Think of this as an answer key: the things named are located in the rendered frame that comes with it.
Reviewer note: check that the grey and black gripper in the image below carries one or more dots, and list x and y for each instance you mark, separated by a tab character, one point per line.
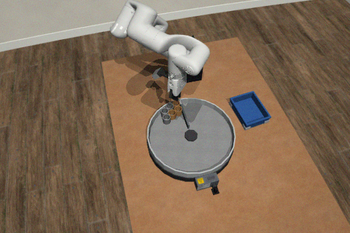
175	87

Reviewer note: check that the grey round turntable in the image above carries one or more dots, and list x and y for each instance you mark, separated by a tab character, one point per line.
195	146

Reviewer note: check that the grey cylinder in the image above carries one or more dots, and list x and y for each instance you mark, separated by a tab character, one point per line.
169	105
166	116
164	111

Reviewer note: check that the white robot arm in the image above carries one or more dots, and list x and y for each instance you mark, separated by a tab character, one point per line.
141	23

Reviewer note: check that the bronze bushing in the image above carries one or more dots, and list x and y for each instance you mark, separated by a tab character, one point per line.
178	108
175	103
172	112

